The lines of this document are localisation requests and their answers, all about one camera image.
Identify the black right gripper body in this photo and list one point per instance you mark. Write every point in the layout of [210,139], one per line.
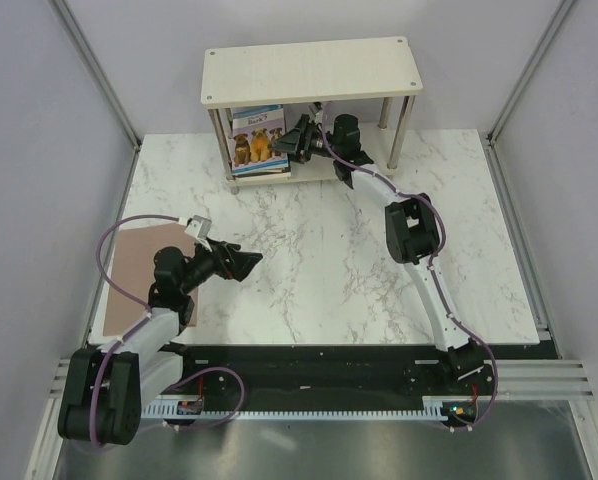
[319,145]

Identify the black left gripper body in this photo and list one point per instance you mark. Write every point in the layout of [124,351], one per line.
[204,265]

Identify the red cream cover book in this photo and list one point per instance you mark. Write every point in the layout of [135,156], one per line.
[261,176]

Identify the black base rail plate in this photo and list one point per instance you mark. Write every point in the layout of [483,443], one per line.
[328,378]

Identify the pink file folder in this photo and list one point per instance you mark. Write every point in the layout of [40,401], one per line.
[133,270]

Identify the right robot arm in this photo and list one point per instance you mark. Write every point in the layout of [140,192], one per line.
[414,232]

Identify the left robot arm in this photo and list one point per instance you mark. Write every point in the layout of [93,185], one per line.
[108,386]

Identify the dog picture book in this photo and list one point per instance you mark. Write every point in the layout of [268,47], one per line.
[254,130]

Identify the white two-tier wooden shelf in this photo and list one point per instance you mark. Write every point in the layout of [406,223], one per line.
[326,72]

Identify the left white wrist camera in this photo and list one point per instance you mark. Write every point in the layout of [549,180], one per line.
[197,227]

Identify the white slotted cable duct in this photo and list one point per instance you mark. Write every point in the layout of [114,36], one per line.
[174,409]

